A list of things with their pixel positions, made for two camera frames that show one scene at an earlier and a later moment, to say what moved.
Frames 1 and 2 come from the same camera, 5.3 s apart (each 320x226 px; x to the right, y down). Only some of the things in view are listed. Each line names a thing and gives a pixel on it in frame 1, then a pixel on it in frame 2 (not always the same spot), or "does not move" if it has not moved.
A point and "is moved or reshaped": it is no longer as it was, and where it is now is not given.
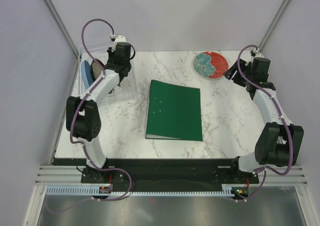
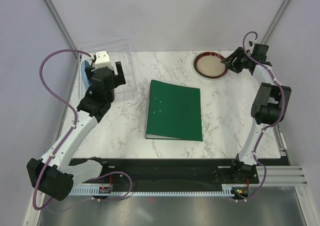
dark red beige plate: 96,70 is moved or reshaped
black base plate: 160,172 does not move
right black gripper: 229,73 → 238,53
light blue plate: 87,74 does not move
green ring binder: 174,112 does not move
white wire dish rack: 127,91 does not move
